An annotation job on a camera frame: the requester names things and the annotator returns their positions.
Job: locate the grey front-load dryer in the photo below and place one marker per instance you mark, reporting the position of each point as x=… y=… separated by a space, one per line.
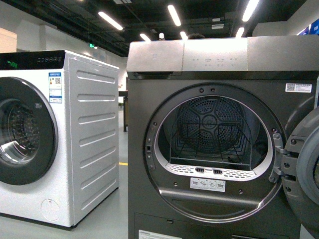
x=200 y=147

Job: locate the white front-load washing machine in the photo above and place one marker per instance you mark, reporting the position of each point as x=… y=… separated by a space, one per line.
x=58 y=135

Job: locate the grey dryer door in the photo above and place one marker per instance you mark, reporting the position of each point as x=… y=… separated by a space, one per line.
x=297 y=156

